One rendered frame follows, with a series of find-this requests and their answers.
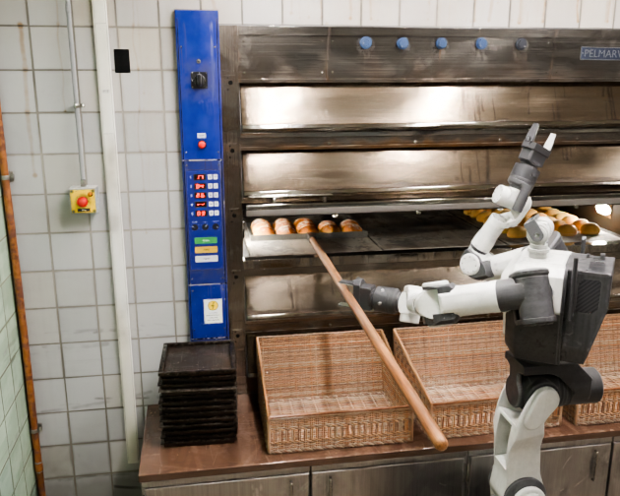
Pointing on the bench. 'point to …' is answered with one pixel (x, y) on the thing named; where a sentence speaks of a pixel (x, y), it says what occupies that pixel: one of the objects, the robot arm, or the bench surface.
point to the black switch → (199, 80)
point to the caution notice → (213, 311)
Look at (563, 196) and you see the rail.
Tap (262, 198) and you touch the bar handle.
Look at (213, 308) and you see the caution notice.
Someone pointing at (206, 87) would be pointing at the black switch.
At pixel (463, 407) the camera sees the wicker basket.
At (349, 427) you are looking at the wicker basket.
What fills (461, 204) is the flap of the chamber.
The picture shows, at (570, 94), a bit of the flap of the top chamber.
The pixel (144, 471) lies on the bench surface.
